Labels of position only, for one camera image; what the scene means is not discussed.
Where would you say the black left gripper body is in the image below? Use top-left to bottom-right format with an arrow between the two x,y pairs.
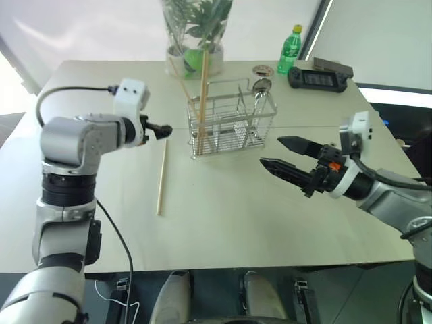
138,114 -> 160,144

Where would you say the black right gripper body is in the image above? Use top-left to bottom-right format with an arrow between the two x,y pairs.
301,143 -> 349,200

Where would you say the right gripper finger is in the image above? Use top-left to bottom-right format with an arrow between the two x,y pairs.
259,157 -> 315,192
277,135 -> 322,158

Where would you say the metal spoon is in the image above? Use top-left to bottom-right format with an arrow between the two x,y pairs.
249,77 -> 273,140

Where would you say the wooden chopstick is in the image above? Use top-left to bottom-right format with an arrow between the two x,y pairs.
168,56 -> 205,136
198,49 -> 209,138
155,138 -> 169,216

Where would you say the black handheld controller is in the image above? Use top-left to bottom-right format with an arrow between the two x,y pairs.
287,65 -> 349,93

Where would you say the round patterned coaster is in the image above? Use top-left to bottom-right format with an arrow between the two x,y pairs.
251,64 -> 274,77

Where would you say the dark brown box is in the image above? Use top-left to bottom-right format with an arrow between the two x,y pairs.
313,56 -> 355,78

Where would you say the green plastic bottle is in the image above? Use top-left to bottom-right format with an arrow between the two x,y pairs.
277,24 -> 304,76

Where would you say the green leafy plant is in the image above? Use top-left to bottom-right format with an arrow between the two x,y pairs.
161,0 -> 234,57

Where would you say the grey rounded robot foot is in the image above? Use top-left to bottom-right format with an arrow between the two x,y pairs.
149,271 -> 192,324
242,271 -> 288,324

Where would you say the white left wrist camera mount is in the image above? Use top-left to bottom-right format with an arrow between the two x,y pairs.
113,78 -> 151,148

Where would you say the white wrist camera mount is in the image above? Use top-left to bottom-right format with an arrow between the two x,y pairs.
113,78 -> 151,148
329,110 -> 377,200

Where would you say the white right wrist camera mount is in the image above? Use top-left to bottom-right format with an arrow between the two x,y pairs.
329,110 -> 377,200

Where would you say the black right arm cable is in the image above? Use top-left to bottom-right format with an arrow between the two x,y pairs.
349,153 -> 432,190

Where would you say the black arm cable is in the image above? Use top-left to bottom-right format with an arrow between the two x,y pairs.
35,86 -> 119,129
349,153 -> 432,190

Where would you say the metal wire basket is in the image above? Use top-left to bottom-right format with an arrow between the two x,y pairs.
186,78 -> 278,160

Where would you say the thin black cable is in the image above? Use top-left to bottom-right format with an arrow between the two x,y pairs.
95,198 -> 135,324

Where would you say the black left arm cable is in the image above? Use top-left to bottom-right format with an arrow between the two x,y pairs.
35,86 -> 119,129

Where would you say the thin white wire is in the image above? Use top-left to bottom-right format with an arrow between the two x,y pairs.
94,277 -> 141,317

